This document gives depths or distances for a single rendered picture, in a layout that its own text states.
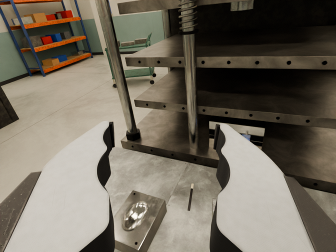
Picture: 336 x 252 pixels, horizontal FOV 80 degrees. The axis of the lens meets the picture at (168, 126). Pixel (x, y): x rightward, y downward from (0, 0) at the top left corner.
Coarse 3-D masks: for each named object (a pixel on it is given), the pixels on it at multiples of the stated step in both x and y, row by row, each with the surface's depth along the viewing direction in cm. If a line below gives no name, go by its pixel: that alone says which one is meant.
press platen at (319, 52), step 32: (224, 32) 144; (256, 32) 130; (288, 32) 118; (320, 32) 109; (128, 64) 111; (160, 64) 103; (224, 64) 90; (256, 64) 84; (288, 64) 80; (320, 64) 75
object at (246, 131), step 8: (216, 120) 107; (224, 120) 106; (232, 120) 105; (240, 120) 104; (248, 120) 103; (256, 120) 102; (240, 128) 102; (248, 128) 100; (256, 128) 98; (264, 128) 96; (248, 136) 102; (256, 136) 100; (256, 144) 102
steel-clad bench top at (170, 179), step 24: (120, 168) 106; (144, 168) 104; (168, 168) 103; (192, 168) 101; (216, 168) 99; (120, 192) 93; (144, 192) 91; (168, 192) 90; (192, 192) 88; (216, 192) 87; (312, 192) 82; (168, 216) 80; (192, 216) 78; (168, 240) 72; (192, 240) 71
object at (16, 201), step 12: (24, 180) 7; (36, 180) 7; (12, 192) 7; (24, 192) 7; (0, 204) 6; (12, 204) 6; (24, 204) 6; (0, 216) 6; (12, 216) 6; (0, 228) 6; (12, 228) 6; (0, 240) 5
